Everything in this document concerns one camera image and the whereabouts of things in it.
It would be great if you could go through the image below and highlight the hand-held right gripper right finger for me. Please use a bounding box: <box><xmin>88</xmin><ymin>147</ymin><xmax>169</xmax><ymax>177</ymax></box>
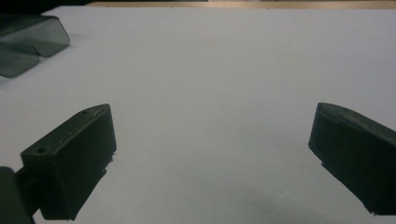
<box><xmin>307</xmin><ymin>102</ymin><xmax>396</xmax><ymax>217</ymax></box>

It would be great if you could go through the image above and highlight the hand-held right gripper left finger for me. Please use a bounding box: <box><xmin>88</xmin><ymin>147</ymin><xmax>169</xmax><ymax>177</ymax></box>
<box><xmin>20</xmin><ymin>103</ymin><xmax>118</xmax><ymax>221</ymax></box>

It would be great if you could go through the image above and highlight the clear plastic compartment box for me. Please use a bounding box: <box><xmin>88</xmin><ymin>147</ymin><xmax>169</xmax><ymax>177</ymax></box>
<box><xmin>0</xmin><ymin>13</ymin><xmax>71</xmax><ymax>78</ymax></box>

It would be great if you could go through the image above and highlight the white board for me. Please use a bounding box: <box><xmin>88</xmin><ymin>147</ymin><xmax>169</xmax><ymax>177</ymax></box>
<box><xmin>0</xmin><ymin>5</ymin><xmax>396</xmax><ymax>224</ymax></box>

